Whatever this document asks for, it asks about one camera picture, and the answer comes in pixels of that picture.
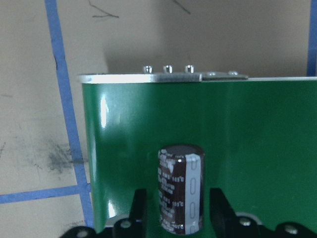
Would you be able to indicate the green conveyor belt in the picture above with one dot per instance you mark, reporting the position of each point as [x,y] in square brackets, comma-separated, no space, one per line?
[259,136]

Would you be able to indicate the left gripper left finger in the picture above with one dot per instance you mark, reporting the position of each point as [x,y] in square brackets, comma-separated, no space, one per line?
[134,226]

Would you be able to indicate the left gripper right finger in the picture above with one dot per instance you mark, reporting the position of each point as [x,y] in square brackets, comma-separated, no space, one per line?
[225,222]

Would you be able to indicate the brown cylindrical capacitor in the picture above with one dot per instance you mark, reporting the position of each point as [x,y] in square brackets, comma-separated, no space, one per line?
[180,188]

